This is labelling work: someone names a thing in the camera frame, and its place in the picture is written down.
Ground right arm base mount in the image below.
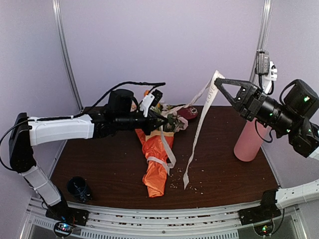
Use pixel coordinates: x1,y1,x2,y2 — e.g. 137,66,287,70
238,206,282,238

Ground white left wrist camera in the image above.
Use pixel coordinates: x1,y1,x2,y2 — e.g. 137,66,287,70
139,90,163,118

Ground dark blue cup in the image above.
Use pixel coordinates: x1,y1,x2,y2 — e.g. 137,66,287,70
66,176,93,203

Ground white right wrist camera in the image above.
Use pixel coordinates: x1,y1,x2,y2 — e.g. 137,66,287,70
255,49,278,95

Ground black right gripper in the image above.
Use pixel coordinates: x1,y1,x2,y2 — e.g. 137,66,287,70
213,78,297,135

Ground pink cylindrical vase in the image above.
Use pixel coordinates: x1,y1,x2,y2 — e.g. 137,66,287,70
234,119,270,162

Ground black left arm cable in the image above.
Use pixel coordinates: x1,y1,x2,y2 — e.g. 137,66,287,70
74,81,166,118

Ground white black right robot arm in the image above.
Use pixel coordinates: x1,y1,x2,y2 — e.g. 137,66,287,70
215,78,319,224

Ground left aluminium frame post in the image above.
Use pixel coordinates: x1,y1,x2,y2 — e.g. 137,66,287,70
52,0,83,112

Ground orange flower bouquet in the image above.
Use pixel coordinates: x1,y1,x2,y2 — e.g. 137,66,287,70
135,108,192,198

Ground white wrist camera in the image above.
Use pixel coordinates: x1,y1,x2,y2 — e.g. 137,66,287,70
139,90,163,118
255,49,278,95

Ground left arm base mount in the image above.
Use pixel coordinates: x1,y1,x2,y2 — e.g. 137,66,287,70
43,196,89,239

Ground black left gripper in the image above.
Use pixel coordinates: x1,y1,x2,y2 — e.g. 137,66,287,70
116,109,169,136

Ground grey printed ribbon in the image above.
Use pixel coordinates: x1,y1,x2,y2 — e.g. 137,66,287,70
152,71,224,188

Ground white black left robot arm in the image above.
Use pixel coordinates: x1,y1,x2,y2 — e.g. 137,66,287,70
9,89,168,221

